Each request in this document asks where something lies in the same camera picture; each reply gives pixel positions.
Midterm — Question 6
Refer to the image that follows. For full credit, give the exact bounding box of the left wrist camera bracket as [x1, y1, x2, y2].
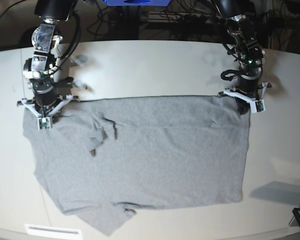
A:
[217, 81, 272, 114]

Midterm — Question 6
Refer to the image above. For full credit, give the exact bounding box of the white label strip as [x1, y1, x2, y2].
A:
[24, 224, 82, 238]

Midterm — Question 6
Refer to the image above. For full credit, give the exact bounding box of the grey T-shirt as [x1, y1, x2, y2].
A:
[23, 96, 250, 236]

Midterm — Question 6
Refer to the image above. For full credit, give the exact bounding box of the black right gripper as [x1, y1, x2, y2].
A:
[33, 92, 63, 124]

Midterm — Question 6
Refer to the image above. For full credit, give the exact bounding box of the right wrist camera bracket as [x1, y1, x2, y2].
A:
[16, 94, 80, 131]

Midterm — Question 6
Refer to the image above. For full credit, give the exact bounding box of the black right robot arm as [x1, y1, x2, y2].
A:
[17, 0, 81, 130]

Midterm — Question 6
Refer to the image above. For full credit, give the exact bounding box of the white power strip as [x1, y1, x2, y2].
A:
[141, 11, 211, 24]

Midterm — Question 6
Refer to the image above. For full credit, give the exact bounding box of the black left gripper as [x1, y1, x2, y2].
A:
[235, 89, 260, 116]

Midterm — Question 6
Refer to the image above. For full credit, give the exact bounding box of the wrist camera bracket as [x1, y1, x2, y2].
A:
[16, 94, 80, 131]
[217, 81, 272, 114]

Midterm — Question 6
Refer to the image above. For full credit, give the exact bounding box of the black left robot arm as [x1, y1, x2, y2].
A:
[211, 0, 272, 115]

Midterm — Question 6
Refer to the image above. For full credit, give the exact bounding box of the blue plastic mount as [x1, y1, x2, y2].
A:
[102, 0, 170, 7]

